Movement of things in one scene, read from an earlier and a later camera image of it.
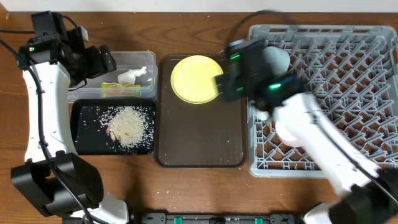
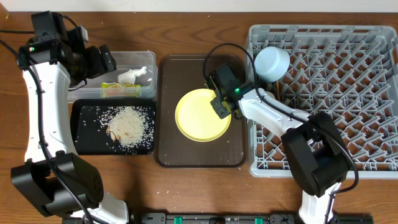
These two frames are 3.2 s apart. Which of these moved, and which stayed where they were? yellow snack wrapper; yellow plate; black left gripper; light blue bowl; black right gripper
Moved: yellow plate; black right gripper
Stayed: black left gripper; yellow snack wrapper; light blue bowl
